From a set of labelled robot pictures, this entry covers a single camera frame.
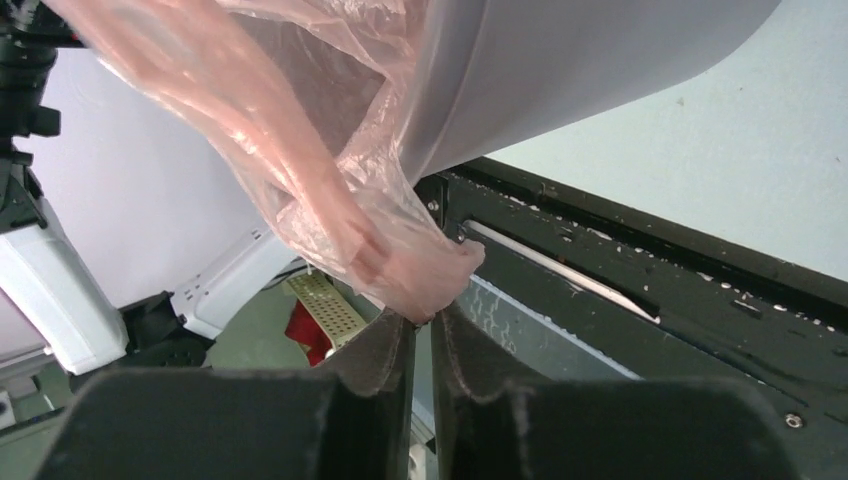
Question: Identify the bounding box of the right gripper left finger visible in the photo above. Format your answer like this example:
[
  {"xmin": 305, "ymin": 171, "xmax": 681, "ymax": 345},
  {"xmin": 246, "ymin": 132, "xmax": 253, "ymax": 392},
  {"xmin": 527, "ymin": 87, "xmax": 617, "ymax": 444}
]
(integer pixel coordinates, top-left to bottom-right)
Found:
[{"xmin": 35, "ymin": 312, "xmax": 415, "ymax": 479}]

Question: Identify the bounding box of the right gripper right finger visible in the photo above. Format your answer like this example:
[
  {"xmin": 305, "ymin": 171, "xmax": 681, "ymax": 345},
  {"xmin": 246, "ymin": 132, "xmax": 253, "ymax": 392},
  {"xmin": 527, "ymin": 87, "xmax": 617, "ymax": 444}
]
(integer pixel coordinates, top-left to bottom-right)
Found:
[{"xmin": 431, "ymin": 305, "xmax": 799, "ymax": 479}]

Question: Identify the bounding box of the pink plastic trash bag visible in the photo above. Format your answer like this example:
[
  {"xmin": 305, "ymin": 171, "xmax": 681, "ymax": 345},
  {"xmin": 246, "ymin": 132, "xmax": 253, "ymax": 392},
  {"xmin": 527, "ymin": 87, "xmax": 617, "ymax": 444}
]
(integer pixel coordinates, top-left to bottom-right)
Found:
[{"xmin": 51, "ymin": 1, "xmax": 484, "ymax": 322}]

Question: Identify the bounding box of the grey round trash bin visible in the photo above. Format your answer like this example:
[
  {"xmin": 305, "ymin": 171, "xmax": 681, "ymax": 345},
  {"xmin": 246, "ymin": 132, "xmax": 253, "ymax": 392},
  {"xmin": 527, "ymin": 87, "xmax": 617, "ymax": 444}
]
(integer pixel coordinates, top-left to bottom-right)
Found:
[{"xmin": 399, "ymin": 0, "xmax": 776, "ymax": 182}]

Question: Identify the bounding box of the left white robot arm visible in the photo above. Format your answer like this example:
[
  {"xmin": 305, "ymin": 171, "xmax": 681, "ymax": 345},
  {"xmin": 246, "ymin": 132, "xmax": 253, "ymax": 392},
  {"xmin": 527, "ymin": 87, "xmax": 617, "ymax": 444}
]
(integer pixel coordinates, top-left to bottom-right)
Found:
[{"xmin": 1, "ymin": 1, "xmax": 306, "ymax": 388}]

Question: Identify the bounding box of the red object behind bag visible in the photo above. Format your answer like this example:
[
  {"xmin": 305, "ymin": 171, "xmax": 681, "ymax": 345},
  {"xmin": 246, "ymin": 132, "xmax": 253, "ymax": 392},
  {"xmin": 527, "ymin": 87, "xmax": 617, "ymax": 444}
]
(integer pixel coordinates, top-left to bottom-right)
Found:
[{"xmin": 285, "ymin": 300, "xmax": 333, "ymax": 367}]

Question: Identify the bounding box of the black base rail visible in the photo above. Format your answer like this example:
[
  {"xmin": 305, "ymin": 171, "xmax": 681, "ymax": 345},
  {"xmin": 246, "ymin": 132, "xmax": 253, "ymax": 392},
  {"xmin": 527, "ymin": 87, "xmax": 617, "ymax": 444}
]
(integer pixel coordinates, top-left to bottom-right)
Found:
[{"xmin": 416, "ymin": 158, "xmax": 847, "ymax": 479}]

